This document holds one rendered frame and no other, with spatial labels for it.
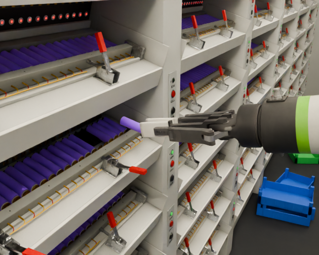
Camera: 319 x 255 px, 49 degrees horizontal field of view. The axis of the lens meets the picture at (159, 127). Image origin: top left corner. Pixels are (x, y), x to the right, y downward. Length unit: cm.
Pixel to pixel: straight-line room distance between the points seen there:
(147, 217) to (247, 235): 125
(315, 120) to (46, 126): 39
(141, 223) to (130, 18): 49
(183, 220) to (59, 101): 77
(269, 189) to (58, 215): 189
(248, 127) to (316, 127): 10
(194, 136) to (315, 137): 19
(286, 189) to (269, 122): 184
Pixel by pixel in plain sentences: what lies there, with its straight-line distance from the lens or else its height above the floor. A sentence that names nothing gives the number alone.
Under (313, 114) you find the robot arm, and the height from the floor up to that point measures 112.
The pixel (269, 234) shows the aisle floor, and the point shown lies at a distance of 216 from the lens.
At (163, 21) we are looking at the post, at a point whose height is 122.
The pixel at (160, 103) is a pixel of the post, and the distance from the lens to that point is 83.
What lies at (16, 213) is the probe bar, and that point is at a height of 97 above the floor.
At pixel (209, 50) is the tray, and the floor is 112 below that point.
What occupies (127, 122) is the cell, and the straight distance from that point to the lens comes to 72.
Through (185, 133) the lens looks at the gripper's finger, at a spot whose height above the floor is 105.
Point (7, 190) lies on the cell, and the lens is 64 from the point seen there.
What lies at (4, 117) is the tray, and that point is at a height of 113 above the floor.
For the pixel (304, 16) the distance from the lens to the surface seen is 353.
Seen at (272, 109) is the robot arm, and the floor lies 111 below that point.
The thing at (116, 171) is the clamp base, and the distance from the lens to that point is 72.
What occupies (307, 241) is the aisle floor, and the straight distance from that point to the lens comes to 218.
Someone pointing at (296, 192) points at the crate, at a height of 10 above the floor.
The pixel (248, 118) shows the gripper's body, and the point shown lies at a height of 109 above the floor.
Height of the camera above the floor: 129
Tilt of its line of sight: 22 degrees down
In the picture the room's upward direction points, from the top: straight up
